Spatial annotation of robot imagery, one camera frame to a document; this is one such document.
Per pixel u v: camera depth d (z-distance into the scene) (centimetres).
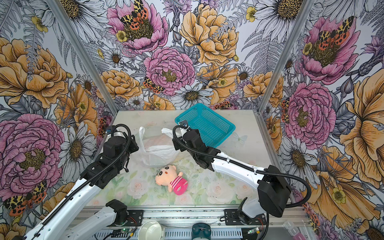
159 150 83
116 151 53
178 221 74
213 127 112
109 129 60
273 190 42
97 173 46
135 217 74
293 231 69
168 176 80
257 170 45
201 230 64
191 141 57
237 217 74
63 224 42
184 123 66
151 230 71
